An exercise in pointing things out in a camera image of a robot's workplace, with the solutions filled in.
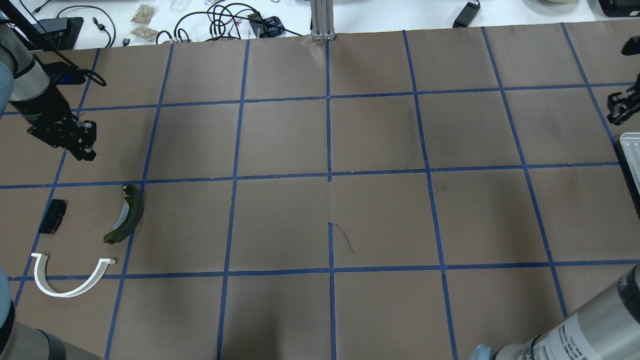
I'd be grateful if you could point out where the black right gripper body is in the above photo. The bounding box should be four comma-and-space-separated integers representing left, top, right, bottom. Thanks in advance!
606, 75, 640, 126

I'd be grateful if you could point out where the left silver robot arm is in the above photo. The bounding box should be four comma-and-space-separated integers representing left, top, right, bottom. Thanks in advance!
0, 24, 98, 360

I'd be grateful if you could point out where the black brake pad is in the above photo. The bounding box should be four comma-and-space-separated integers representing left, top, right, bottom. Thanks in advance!
38, 198, 67, 235

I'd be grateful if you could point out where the black power adapter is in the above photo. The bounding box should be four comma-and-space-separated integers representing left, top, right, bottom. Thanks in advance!
452, 0, 482, 28

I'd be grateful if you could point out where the green curved brake shoe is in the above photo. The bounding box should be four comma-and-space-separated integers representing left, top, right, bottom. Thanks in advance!
103, 183, 144, 244

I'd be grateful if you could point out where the bag of small parts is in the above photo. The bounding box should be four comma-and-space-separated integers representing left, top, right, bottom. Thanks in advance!
130, 25, 159, 42

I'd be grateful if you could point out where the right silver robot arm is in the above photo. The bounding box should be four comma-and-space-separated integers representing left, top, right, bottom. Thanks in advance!
468, 77, 640, 360

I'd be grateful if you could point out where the white curved plastic bracket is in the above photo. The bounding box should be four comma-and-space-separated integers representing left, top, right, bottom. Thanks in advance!
30, 252, 118, 299

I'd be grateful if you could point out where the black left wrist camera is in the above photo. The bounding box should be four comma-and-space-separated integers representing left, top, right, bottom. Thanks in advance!
42, 61, 86, 85

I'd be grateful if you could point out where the aluminium frame post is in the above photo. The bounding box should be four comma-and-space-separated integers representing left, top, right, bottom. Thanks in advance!
309, 0, 336, 41

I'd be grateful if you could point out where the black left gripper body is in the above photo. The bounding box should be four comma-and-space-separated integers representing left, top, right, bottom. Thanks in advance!
11, 85, 98, 155

